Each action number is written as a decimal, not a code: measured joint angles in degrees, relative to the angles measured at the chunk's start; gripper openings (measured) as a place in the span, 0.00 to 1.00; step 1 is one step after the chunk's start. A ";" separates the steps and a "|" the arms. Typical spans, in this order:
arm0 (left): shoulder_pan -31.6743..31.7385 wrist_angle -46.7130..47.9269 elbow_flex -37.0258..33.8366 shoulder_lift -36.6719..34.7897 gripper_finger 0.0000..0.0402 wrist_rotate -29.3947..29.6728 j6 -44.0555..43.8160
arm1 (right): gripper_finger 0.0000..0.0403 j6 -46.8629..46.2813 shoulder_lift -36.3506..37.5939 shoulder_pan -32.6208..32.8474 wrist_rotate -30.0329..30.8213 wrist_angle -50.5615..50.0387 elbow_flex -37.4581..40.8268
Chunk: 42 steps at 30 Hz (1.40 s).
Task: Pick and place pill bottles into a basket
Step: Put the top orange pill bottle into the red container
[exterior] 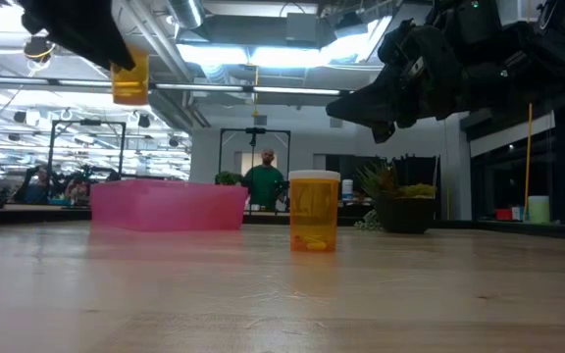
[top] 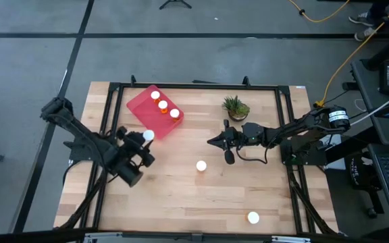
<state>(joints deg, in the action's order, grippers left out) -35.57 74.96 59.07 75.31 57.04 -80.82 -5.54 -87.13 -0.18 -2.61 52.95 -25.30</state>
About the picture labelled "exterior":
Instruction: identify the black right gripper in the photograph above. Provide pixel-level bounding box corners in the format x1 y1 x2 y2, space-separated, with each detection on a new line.
325 20 463 144

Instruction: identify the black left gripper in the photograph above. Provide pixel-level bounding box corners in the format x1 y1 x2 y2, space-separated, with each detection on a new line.
17 0 136 73

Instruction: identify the green and white cylinder container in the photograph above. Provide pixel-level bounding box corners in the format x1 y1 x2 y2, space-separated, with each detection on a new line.
527 195 551 225

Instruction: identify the succulent plant in black pot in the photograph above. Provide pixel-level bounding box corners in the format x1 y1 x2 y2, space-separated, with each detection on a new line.
354 157 439 235

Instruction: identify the black aluminium table frame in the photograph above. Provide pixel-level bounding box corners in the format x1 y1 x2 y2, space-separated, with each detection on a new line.
432 219 565 242

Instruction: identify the person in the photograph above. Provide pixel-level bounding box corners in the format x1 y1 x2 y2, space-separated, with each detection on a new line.
15 166 53 206
241 148 287 213

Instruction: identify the small green plant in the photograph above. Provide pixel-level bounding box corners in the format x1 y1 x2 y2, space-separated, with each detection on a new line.
213 171 245 187

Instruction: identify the silver ceiling duct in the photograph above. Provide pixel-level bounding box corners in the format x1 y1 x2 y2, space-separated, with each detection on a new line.
164 0 206 30

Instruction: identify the black frame stand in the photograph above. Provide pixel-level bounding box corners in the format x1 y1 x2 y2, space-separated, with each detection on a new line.
218 127 292 217
48 119 128 183

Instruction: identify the pink plastic basket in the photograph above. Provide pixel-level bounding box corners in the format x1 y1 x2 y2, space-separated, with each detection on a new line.
89 178 250 232

